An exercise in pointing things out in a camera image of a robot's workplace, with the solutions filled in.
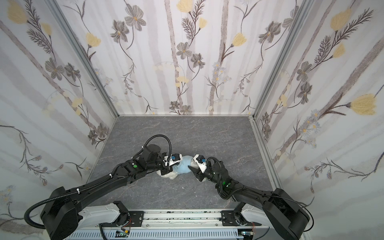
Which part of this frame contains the aluminium corner post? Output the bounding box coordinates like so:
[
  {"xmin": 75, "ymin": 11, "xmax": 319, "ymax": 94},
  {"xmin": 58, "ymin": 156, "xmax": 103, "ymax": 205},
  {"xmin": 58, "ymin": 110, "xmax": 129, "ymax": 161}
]
[
  {"xmin": 252, "ymin": 0, "xmax": 315, "ymax": 119},
  {"xmin": 45, "ymin": 0, "xmax": 120, "ymax": 118}
]

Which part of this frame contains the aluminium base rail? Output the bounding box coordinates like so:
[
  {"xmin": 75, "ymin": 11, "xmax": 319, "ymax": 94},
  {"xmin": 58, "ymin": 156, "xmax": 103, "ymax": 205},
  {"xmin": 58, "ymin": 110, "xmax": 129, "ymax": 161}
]
[{"xmin": 76, "ymin": 204, "xmax": 274, "ymax": 230}]

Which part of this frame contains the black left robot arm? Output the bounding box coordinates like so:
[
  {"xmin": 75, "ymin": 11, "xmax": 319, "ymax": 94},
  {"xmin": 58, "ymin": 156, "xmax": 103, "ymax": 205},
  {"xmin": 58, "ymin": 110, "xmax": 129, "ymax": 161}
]
[{"xmin": 41, "ymin": 144, "xmax": 182, "ymax": 240}]

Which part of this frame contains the white slotted cable duct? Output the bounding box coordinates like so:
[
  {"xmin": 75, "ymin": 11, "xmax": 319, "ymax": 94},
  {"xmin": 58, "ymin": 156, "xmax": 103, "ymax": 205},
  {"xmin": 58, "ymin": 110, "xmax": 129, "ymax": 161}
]
[{"xmin": 64, "ymin": 229, "xmax": 244, "ymax": 240}]

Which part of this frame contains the aluminium corner post right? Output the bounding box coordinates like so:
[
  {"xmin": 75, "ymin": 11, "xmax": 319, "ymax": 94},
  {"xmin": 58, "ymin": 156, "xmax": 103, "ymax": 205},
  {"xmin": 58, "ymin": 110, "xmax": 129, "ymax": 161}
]
[{"xmin": 252, "ymin": 0, "xmax": 315, "ymax": 119}]

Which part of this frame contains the black corrugated cable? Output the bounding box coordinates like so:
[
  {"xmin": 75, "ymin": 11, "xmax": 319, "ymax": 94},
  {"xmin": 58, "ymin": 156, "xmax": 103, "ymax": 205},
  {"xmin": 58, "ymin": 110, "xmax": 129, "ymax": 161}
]
[
  {"xmin": 142, "ymin": 134, "xmax": 172, "ymax": 160},
  {"xmin": 23, "ymin": 175, "xmax": 112, "ymax": 230}
]

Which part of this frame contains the black corrugated left cable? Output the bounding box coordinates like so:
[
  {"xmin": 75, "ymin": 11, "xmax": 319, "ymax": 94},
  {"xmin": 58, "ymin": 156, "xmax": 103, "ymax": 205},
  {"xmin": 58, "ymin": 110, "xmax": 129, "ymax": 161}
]
[{"xmin": 23, "ymin": 175, "xmax": 112, "ymax": 230}]

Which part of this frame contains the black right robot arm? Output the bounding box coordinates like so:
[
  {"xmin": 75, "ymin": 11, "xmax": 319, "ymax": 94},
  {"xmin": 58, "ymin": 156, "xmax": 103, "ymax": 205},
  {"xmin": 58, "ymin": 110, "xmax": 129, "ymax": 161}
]
[{"xmin": 189, "ymin": 158, "xmax": 312, "ymax": 240}]

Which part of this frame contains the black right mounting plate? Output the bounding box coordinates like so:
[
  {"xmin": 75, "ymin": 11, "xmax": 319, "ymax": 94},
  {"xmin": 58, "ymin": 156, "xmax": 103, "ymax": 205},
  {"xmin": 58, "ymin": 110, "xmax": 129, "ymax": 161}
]
[{"xmin": 220, "ymin": 210, "xmax": 261, "ymax": 227}]

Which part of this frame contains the black corrugated right cable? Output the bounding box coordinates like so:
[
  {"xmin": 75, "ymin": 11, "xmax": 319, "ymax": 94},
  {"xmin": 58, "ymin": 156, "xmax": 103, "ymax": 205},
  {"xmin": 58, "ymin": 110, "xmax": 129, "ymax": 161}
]
[{"xmin": 142, "ymin": 134, "xmax": 172, "ymax": 160}]

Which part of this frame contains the black mounting plate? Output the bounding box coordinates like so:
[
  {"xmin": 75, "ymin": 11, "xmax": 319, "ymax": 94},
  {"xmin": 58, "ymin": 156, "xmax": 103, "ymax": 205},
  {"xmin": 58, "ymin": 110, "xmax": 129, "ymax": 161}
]
[
  {"xmin": 220, "ymin": 210, "xmax": 261, "ymax": 227},
  {"xmin": 122, "ymin": 211, "xmax": 145, "ymax": 228}
]

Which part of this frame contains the white plush teddy bear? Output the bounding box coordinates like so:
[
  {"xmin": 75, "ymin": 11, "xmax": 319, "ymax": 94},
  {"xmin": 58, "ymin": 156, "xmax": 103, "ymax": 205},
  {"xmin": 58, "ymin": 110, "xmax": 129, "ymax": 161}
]
[{"xmin": 156, "ymin": 154, "xmax": 199, "ymax": 181}]

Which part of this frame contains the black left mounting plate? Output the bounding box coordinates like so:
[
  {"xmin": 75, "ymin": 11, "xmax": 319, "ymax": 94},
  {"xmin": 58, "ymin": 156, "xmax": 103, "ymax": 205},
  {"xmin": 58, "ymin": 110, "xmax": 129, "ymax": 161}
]
[{"xmin": 122, "ymin": 211, "xmax": 145, "ymax": 228}]

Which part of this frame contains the light blue fleece hoodie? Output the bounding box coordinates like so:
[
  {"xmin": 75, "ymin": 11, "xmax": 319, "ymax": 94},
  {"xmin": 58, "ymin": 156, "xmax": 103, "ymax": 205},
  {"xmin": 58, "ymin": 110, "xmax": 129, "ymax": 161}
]
[{"xmin": 173, "ymin": 156, "xmax": 199, "ymax": 175}]

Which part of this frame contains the aluminium corner post left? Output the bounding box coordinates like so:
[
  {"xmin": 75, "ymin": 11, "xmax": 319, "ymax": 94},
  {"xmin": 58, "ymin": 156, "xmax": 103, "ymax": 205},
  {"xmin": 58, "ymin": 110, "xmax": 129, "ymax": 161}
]
[{"xmin": 45, "ymin": 0, "xmax": 120, "ymax": 118}]

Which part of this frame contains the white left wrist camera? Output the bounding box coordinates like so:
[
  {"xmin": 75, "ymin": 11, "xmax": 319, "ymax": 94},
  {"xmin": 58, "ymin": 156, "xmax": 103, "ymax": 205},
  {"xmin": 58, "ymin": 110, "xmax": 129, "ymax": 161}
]
[{"xmin": 164, "ymin": 154, "xmax": 183, "ymax": 168}]

